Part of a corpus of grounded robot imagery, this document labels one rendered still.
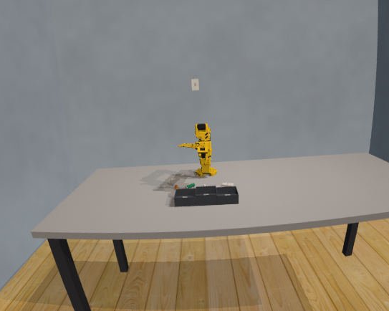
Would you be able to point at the grey bin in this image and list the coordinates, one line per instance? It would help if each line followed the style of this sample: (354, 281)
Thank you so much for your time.
(206, 196)

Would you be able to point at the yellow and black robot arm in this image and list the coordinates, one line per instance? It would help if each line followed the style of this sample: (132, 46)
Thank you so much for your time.
(203, 133)

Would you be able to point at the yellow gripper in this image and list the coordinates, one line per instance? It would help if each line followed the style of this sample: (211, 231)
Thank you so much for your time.
(198, 145)

